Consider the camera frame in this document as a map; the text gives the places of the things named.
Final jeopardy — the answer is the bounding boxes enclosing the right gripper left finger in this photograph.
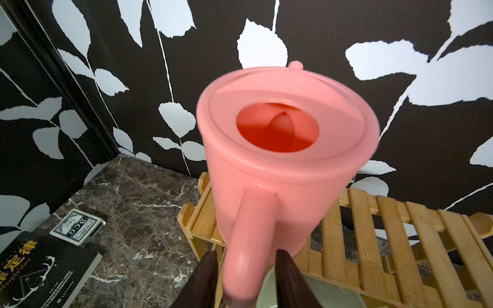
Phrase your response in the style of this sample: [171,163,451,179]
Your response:
[171,250,219,308]

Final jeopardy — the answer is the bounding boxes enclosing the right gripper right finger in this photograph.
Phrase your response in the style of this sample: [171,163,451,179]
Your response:
[275,250,322,308]

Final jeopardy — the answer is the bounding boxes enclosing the green watering can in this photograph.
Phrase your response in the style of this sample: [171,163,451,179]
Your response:
[256,266,367,308]

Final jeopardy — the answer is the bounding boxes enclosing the wooden slatted shelf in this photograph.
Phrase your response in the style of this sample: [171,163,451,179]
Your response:
[176,171,493,308]

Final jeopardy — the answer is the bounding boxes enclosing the pink watering can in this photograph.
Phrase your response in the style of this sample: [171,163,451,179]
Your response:
[196,61,380,307]

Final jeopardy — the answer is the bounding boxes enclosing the playing card box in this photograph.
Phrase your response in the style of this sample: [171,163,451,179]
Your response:
[50,209,106,246]

